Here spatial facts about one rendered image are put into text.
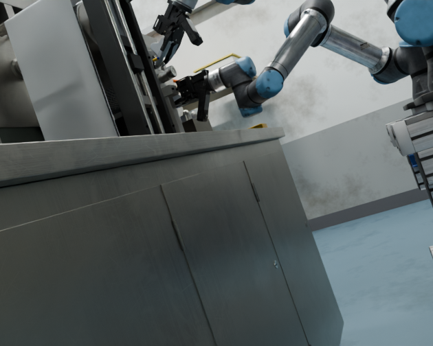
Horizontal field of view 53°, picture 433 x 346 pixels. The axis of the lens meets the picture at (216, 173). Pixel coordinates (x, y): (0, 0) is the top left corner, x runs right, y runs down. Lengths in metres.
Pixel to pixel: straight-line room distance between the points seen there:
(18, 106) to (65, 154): 0.94
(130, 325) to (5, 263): 0.20
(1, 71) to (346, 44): 1.18
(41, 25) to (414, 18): 0.98
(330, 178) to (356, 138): 0.44
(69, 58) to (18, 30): 0.20
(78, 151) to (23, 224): 0.12
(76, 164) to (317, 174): 3.83
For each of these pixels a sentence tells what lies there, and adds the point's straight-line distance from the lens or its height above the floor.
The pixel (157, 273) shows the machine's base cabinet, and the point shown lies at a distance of 0.70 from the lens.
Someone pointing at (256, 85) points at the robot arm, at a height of 1.02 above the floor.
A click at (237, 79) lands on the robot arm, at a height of 1.08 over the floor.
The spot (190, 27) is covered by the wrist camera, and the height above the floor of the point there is 1.29.
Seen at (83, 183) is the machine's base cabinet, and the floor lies 0.85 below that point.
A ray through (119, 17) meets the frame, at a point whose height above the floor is 1.29.
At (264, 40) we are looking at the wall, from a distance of 4.46.
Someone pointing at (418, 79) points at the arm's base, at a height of 0.89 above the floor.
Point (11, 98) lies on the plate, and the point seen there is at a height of 1.23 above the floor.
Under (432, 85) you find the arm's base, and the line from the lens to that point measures 1.30.
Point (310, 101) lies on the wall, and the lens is 4.31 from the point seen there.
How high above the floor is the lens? 0.79
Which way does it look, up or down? 1 degrees up
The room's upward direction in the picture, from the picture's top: 19 degrees counter-clockwise
